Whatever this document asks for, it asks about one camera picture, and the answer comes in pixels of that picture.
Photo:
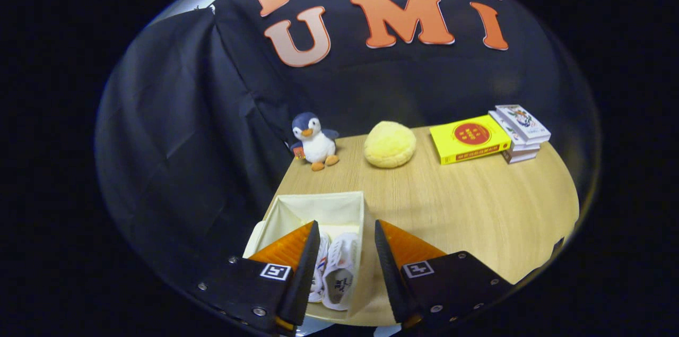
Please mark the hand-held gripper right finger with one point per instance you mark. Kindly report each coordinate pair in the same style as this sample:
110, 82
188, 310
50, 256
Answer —
392, 278

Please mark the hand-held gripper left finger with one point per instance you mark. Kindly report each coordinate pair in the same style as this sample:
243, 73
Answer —
302, 284

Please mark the white canvas shoe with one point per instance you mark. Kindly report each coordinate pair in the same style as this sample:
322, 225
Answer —
322, 260
342, 273

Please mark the beige fabric storage box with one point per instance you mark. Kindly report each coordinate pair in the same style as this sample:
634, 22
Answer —
318, 209

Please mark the yellow round plush cushion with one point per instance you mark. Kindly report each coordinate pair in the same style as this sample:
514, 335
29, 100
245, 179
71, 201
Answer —
390, 145

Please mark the penguin plush toy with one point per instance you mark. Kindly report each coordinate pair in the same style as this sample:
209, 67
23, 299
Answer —
317, 143

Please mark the yellow book with red circle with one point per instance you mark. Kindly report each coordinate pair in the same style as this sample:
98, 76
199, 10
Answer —
469, 138

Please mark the dark flat device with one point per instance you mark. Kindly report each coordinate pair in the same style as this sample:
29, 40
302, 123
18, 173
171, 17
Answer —
558, 248

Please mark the plain white book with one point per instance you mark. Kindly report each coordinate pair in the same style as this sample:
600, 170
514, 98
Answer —
520, 156

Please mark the black backdrop cloth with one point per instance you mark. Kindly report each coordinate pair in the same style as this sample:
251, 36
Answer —
212, 114

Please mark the white book with illustrated cover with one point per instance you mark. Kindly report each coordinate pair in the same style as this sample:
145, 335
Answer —
522, 122

